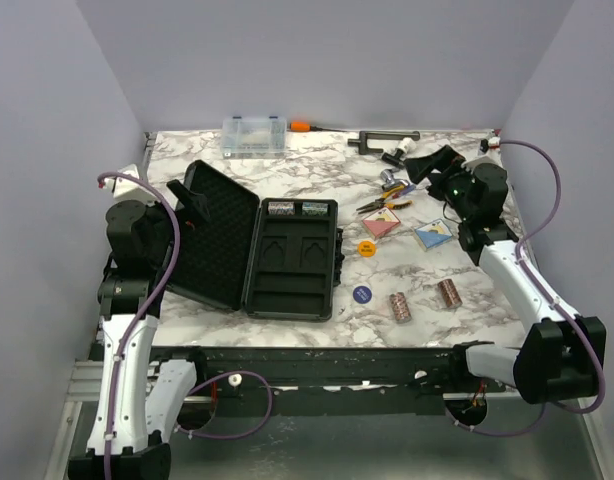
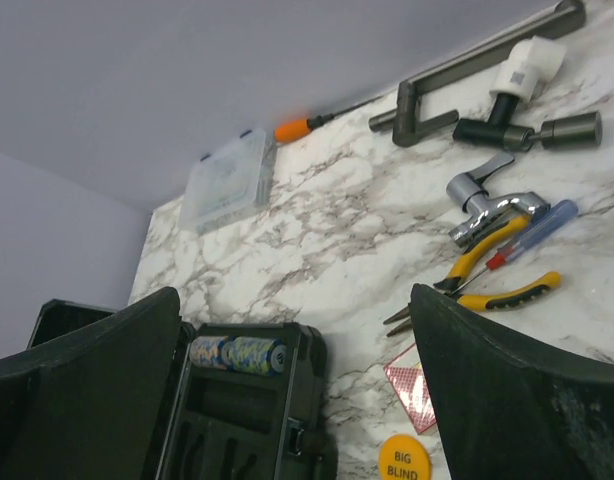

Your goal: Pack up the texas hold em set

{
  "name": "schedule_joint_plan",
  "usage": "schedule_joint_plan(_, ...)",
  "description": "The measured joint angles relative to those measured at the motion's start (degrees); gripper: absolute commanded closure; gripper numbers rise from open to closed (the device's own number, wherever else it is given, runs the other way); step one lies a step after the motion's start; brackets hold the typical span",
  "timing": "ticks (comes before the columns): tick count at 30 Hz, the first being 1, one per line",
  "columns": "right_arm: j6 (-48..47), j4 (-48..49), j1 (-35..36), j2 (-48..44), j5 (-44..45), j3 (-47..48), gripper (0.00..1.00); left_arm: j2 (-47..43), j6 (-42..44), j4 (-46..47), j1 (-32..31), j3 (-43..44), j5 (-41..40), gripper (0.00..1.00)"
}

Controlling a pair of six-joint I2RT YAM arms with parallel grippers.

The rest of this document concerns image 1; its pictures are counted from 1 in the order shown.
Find red playing card deck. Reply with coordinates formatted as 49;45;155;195
362;208;401;239

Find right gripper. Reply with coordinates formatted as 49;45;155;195
405;145;476;222

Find blue playing card deck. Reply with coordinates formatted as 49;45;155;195
414;219;453;251

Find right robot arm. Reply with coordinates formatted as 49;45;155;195
404;146;606;404

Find aluminium extrusion frame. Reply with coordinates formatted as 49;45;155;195
44;361;102;479

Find black foam-lined poker case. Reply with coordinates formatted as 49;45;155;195
168;160;344;322

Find black white cylinder tool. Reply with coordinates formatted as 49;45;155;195
381;138;417;169

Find chrome metal fitting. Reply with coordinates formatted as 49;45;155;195
380;169;409;192

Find yellow handled needle-nose pliers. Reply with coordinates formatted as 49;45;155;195
356;185;413;214

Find orange handled screwdriver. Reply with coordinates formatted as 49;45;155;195
288;121;345;133

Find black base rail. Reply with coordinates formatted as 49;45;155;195
148;346;503;417

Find orange black poker chip stack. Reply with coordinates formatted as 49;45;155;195
437;278;462;309

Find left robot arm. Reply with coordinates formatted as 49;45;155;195
67;180;209;479

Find orange big blind button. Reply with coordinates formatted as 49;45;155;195
357;240;377;257

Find clear plastic organizer box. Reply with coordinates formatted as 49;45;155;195
220;116;287;158

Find blue chip stack in case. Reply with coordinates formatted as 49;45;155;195
267;201;296;216

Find blue small blind button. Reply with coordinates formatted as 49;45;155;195
352;285;373;304

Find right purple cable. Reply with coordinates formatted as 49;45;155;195
446;139;608;437

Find peach blue poker chip stack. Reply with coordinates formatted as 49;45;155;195
389;292;412;324

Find green chip stack in case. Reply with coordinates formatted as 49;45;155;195
301;202;329;217

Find black metal clamp tool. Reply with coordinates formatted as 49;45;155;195
347;130;421;155

